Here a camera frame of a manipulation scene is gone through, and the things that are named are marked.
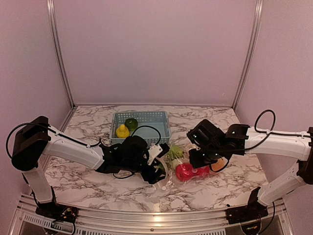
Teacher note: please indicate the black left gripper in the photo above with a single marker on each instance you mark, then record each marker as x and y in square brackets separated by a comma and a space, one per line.
[148, 177]

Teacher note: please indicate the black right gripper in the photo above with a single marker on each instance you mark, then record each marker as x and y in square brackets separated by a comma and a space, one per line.
[196, 162]

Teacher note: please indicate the clear zip top bag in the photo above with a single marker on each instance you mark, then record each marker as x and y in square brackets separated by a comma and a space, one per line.
[171, 180]

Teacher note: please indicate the red fake apple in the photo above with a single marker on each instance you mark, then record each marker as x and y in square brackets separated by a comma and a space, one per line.
[184, 172]

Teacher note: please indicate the green fake pear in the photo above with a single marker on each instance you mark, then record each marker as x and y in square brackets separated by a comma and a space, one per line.
[175, 152]

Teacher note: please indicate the light blue plastic basket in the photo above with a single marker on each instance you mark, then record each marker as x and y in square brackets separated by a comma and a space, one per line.
[153, 126]

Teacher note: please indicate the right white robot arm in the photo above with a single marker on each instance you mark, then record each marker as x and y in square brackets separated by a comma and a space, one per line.
[241, 139]

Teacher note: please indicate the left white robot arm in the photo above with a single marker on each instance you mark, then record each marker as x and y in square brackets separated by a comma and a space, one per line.
[37, 138]

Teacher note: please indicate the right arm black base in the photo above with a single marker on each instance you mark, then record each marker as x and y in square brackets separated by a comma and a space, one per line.
[253, 210]

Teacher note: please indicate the orange fake peach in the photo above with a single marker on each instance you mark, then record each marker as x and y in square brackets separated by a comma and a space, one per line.
[219, 164]

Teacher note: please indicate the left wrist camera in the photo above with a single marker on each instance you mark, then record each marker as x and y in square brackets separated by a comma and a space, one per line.
[157, 151]

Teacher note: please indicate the front aluminium table rail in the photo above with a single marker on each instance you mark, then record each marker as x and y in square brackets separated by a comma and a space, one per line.
[105, 222]

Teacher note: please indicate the right aluminium frame post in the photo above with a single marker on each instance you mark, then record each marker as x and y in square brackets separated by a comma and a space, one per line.
[250, 52]

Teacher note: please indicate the aluminium frame post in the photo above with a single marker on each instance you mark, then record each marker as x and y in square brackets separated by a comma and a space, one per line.
[250, 52]
[58, 51]

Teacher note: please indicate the left aluminium frame post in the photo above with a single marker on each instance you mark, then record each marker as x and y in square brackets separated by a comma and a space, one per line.
[58, 51]

